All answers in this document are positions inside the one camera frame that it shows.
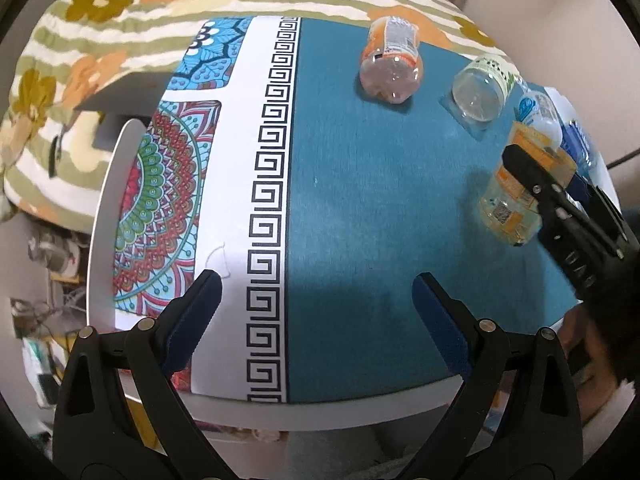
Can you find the patterned blue table mat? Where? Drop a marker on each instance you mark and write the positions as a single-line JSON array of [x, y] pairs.
[[360, 200]]

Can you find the green label clear bottle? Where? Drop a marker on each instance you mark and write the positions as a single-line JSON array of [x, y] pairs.
[[477, 95]]

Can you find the orange drink bottle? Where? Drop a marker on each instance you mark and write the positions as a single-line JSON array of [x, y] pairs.
[[392, 67]]

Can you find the light blue label clear bottle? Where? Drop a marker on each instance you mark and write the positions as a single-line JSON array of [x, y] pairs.
[[542, 120]]

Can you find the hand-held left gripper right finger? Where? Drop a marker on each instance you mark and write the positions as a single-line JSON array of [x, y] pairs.
[[440, 315]]

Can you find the floor clutter pile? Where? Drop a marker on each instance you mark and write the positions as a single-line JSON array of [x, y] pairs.
[[50, 260]]

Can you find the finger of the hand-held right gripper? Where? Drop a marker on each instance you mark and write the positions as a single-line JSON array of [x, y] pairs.
[[525, 167]]

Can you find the floral striped blanket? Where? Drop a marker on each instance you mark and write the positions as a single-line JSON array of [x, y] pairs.
[[100, 35]]

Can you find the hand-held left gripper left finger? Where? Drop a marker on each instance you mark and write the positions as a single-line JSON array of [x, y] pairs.
[[197, 310]]

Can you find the person's right hand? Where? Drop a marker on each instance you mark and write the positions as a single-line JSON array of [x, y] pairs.
[[587, 360]]

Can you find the yellow label clear bottle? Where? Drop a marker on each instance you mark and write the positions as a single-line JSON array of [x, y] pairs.
[[510, 205]]

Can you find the dark blue label bottle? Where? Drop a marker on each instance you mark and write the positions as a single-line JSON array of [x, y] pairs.
[[577, 147]]

